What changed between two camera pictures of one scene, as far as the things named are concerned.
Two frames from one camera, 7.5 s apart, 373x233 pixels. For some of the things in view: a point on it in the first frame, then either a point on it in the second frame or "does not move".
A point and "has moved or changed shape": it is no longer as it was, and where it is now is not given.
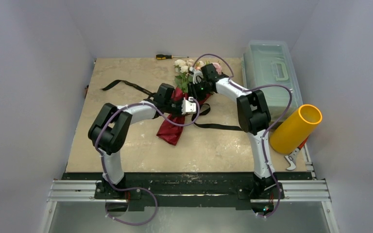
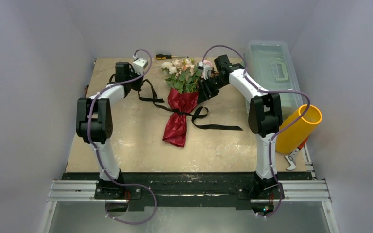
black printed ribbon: x=198 y=112 has moved or changed shape
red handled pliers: x=292 y=157 does not move
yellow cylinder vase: x=295 y=130 does not move
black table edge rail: x=191 y=190 does not move
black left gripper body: x=174 y=108 to x=136 y=84
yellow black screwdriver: x=164 y=57 does not move
